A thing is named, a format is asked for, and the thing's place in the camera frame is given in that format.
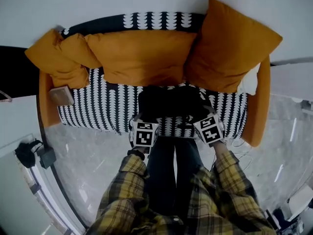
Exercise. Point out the black white patterned sofa cover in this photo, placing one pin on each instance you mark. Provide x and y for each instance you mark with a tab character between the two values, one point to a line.
102	106

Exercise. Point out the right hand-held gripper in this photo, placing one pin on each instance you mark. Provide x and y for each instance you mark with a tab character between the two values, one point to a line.
211	131

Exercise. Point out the large square orange cushion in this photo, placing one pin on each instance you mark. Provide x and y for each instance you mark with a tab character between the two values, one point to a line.
230	45

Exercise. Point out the yellow plaid shirt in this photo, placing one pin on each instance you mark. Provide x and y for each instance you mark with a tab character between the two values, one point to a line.
207	212

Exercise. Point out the person's right leg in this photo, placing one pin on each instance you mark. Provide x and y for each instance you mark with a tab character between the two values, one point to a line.
187	158

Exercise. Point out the wide orange cushion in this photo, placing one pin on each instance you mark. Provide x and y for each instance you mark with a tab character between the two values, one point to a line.
144	56

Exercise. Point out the orange sofa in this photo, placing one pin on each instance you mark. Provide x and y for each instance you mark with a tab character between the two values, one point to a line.
258	111

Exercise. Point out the plump orange cushion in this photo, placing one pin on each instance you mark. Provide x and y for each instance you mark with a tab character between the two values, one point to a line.
55	57

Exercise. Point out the small orange cushion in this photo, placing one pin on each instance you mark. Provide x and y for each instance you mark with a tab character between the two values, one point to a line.
78	51

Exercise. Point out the black bag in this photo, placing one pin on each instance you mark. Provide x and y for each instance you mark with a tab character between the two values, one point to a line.
168	101

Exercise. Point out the white cloth on sofa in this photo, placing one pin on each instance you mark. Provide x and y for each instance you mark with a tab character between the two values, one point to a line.
249	82

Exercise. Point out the black box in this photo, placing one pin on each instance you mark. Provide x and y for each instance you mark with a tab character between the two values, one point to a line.
47	157

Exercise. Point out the brown book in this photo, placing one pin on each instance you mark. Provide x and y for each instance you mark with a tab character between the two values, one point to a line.
61	96

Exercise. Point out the black shoulder bag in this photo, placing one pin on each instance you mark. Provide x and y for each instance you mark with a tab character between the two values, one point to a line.
24	153

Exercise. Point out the black wristband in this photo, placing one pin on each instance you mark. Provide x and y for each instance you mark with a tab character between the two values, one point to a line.
136	153

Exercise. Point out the person's right forearm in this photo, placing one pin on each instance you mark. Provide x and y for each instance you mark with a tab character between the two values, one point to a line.
232	172

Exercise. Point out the white shelf unit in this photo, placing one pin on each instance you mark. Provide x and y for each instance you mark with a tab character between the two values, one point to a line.
302	197

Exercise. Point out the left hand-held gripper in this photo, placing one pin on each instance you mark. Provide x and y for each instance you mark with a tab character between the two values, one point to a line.
145	137

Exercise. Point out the black device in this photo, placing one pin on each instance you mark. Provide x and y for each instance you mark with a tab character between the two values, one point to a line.
278	215

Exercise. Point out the glass door frame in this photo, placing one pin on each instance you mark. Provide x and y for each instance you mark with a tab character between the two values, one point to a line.
44	197

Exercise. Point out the person's left forearm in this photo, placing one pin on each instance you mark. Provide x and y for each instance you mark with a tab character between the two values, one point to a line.
130	177

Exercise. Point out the black cabinet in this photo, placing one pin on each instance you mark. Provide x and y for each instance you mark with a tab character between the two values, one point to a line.
14	72

